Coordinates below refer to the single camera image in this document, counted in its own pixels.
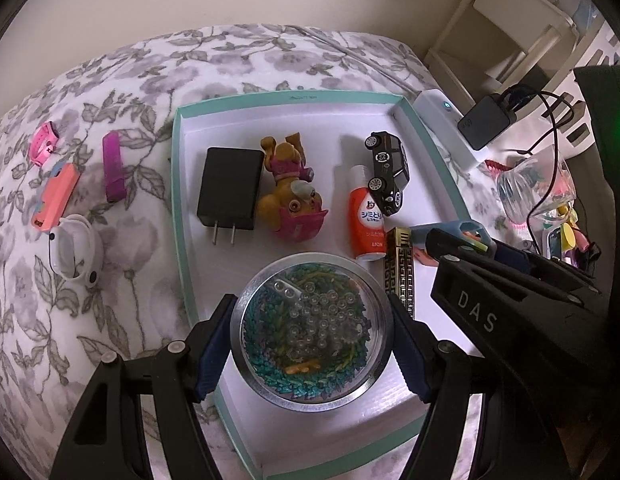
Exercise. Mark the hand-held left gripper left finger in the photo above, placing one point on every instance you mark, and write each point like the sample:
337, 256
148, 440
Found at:
215, 347

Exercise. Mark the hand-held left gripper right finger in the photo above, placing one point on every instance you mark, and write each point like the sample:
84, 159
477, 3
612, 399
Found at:
412, 357

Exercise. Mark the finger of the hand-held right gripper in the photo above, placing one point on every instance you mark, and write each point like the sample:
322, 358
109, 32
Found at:
454, 245
512, 255

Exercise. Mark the round tin with beads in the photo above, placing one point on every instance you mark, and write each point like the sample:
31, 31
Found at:
310, 330

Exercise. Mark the white toy watch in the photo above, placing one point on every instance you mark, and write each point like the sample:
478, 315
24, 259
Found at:
91, 276

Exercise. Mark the teal rimmed white tray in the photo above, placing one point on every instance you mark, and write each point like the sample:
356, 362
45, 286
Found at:
310, 125

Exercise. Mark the gold patterned box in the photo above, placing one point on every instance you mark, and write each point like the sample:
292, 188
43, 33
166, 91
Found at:
402, 270

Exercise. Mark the pile of colourful small toys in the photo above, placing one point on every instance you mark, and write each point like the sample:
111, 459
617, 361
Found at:
569, 235

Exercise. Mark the clear plastic cup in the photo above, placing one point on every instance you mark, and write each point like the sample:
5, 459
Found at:
524, 185

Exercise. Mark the orange and white bottle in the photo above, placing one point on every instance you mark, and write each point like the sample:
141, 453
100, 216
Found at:
365, 220

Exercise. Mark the black toy car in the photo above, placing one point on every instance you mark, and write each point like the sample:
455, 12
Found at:
387, 170

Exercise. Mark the black power adapter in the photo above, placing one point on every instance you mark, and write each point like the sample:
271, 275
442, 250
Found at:
482, 122

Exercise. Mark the white power strip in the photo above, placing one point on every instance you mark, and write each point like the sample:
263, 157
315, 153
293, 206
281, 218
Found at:
439, 115

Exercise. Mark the black plug charger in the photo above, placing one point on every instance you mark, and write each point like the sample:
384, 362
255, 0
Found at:
230, 185

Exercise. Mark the brown dog toy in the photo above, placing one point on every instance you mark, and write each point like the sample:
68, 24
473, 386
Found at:
285, 200

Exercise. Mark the purple tube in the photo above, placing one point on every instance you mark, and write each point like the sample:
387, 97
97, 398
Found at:
114, 170

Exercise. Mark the pink and blue box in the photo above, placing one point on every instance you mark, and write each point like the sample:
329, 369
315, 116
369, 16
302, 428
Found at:
55, 200

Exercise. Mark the white wooden shelf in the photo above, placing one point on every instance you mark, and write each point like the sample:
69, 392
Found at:
489, 5

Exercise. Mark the pink toy watch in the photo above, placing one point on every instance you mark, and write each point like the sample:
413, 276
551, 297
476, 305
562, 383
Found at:
42, 145

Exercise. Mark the floral blanket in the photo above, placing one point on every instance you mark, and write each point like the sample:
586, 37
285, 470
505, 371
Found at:
115, 85

